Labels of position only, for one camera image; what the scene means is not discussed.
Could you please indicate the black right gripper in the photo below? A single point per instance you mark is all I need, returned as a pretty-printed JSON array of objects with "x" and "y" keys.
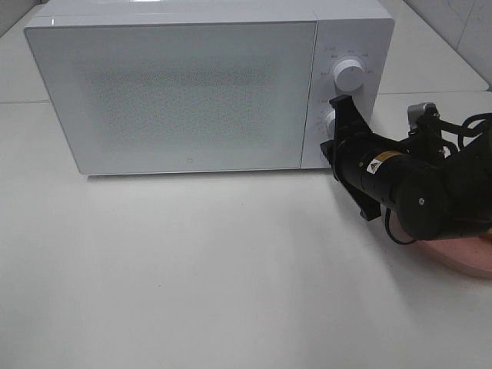
[{"x": 371, "y": 168}]

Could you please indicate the pink speckled plate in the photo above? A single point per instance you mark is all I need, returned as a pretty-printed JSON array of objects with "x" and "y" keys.
[{"x": 469, "y": 256}]

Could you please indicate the white microwave door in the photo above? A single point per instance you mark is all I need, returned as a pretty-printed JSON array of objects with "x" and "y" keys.
[{"x": 179, "y": 98}]

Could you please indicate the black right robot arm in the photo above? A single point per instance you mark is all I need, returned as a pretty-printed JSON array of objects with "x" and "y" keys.
[{"x": 437, "y": 180}]

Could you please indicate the lower white microwave knob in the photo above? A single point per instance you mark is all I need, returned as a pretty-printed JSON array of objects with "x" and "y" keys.
[{"x": 329, "y": 120}]

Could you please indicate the white microwave knob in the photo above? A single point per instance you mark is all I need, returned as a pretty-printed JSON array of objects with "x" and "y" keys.
[
  {"x": 349, "y": 74},
  {"x": 329, "y": 120}
]

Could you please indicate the upper white microwave knob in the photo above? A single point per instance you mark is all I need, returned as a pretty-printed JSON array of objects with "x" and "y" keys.
[{"x": 349, "y": 74}]

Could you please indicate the white microwave oven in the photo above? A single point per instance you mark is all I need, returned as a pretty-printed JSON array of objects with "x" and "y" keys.
[{"x": 360, "y": 29}]

